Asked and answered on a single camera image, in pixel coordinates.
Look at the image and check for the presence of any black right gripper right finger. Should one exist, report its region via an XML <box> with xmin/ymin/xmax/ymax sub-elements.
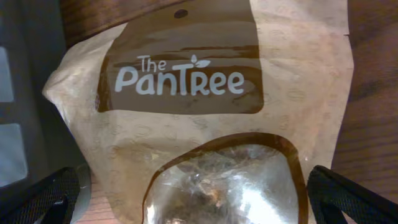
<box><xmin>307</xmin><ymin>166</ymin><xmax>397</xmax><ymax>224</ymax></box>

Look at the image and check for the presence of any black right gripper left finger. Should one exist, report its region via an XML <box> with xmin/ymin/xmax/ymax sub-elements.
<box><xmin>1</xmin><ymin>167</ymin><xmax>80</xmax><ymax>224</ymax></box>

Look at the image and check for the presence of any beige Pantree snack bag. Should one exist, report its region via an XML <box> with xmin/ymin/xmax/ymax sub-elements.
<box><xmin>43</xmin><ymin>0</ymin><xmax>354</xmax><ymax>223</ymax></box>

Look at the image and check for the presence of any grey plastic lattice basket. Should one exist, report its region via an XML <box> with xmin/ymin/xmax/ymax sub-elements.
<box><xmin>1</xmin><ymin>0</ymin><xmax>91</xmax><ymax>223</ymax></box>

